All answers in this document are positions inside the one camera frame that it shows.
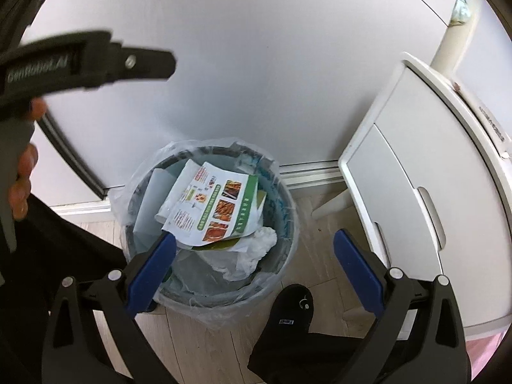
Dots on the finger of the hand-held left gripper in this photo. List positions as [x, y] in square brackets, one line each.
[152, 64]

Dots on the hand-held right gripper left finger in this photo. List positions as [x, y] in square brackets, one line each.
[154, 272]

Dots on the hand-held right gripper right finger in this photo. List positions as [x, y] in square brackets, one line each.
[358, 272]

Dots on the bin with plastic liner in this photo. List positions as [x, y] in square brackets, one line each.
[208, 316]

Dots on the printed flyer with green edge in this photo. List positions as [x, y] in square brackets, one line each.
[216, 208]

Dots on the white plastic bag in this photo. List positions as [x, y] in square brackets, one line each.
[248, 256]

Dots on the person's left hand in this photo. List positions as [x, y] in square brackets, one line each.
[28, 160]

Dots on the person's black shoe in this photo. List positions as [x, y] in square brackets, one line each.
[292, 308]

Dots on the silver refrigerator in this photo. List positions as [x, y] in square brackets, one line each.
[240, 68]

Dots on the person's black pants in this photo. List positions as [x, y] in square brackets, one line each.
[60, 256]

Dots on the white bedside cabinet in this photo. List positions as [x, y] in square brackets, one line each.
[400, 168]

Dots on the pink blanket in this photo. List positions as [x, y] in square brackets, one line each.
[482, 356]

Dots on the pale blue cloth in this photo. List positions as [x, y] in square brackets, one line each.
[464, 8]

